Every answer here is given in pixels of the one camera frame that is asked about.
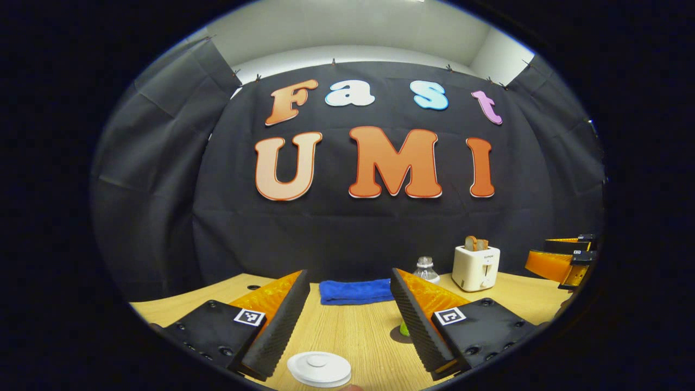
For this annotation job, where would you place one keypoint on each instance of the blue folded towel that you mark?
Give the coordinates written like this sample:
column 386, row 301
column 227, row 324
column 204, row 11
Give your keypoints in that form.
column 353, row 291

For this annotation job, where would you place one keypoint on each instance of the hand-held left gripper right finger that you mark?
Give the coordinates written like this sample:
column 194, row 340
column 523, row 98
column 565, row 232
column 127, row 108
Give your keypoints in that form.
column 415, row 331

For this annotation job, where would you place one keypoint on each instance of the dark brown round coaster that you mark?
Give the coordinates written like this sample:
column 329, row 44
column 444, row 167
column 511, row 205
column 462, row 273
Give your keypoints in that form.
column 398, row 338

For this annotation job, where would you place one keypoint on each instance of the toast bread slice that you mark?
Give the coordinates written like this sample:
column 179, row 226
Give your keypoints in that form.
column 483, row 245
column 471, row 243

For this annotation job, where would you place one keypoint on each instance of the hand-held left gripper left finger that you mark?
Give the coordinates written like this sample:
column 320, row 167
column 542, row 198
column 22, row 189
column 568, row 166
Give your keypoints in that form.
column 282, row 331

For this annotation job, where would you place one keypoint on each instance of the black backdrop cloth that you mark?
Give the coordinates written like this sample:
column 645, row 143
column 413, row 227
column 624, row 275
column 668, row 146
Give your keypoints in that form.
column 353, row 228

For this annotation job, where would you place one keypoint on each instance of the white green water bottle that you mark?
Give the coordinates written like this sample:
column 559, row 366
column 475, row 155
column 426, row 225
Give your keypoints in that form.
column 426, row 271

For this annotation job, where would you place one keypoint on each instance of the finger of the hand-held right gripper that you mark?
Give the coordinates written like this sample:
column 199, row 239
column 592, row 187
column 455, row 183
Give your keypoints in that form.
column 554, row 266
column 564, row 244

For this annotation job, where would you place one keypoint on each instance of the white toaster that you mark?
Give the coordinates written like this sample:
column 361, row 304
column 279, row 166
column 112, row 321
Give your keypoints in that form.
column 475, row 269

